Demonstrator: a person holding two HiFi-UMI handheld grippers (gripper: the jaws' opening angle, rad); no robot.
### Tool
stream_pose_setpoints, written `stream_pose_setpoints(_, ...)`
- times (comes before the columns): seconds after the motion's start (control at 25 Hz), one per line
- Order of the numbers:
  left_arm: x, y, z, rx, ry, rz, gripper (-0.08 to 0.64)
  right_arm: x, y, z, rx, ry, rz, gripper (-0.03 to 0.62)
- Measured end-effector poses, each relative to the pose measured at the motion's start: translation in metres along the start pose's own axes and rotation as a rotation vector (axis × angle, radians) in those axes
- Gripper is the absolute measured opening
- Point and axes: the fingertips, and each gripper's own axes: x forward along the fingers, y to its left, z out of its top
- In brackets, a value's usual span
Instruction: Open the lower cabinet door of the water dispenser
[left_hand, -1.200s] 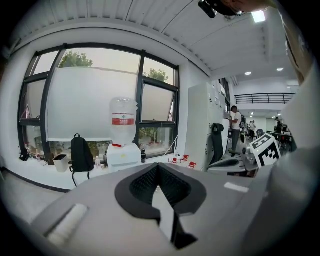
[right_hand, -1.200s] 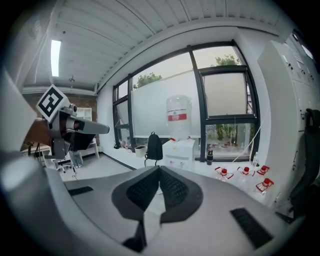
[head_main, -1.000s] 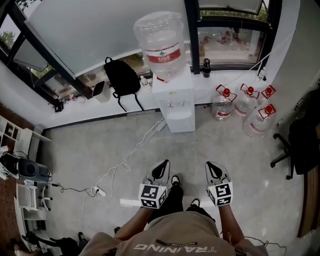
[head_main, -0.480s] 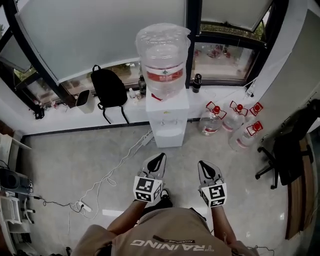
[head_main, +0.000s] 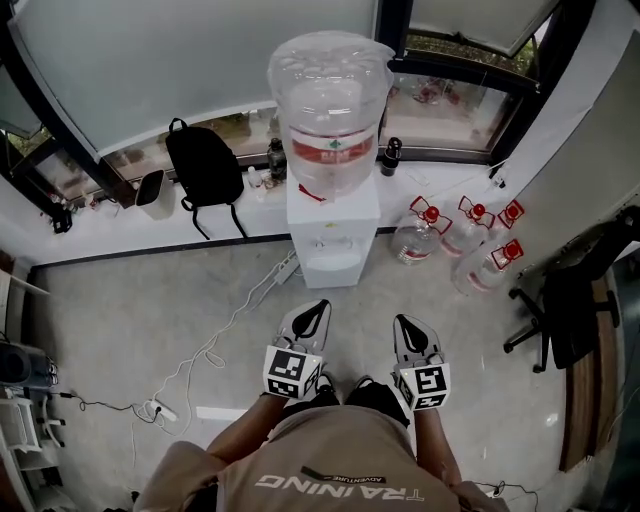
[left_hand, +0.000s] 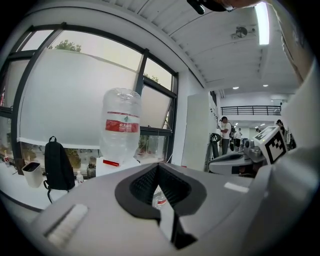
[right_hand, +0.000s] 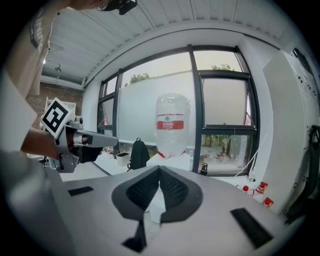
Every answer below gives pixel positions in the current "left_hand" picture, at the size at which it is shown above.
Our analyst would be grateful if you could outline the black mezzanine railing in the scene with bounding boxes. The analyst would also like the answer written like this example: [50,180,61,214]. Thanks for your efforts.
[220,105,283,117]

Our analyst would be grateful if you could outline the round ceiling fixture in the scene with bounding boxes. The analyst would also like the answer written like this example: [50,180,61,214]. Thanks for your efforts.
[231,24,258,41]

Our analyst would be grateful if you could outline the black window frame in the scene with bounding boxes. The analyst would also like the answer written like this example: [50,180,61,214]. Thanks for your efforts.
[0,21,180,176]

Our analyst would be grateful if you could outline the black backpack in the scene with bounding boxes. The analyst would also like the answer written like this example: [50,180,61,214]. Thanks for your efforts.
[43,135,76,204]

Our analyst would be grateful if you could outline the clear jug with red handle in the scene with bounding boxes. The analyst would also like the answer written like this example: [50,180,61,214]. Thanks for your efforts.
[151,185,168,210]

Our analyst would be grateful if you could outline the white water dispenser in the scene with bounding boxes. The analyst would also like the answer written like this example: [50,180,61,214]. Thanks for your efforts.
[95,155,141,179]

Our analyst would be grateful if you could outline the frosted window blind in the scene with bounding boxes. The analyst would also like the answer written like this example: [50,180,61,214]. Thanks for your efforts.
[16,48,141,149]

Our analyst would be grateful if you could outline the black head-worn camera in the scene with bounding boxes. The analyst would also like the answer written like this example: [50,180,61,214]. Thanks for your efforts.
[186,0,236,15]

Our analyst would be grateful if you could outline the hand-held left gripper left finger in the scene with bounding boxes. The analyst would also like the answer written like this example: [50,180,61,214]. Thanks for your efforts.
[29,162,181,256]

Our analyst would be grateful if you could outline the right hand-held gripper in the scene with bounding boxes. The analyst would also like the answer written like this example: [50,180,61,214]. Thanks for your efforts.
[208,125,288,179]

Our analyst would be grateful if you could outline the person's short-sleeved shirt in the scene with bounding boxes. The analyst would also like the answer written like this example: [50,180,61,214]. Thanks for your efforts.
[268,0,317,85]

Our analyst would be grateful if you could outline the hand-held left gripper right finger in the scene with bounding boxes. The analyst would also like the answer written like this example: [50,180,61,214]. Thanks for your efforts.
[158,162,270,256]

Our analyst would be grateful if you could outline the small clear container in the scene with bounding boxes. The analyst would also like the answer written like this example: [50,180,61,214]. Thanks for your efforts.
[86,156,98,180]

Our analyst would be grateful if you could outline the long ceiling light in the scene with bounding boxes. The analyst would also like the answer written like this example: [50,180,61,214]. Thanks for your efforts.
[254,1,271,46]

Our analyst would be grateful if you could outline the large clear bottle red label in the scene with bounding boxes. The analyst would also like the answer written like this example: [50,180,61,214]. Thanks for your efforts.
[98,87,143,168]

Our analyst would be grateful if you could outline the white waste bin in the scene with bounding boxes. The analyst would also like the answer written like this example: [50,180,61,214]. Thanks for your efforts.
[21,161,44,189]

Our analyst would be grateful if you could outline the white locker cabinet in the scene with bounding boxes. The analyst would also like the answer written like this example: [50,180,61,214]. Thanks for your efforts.
[180,91,222,173]

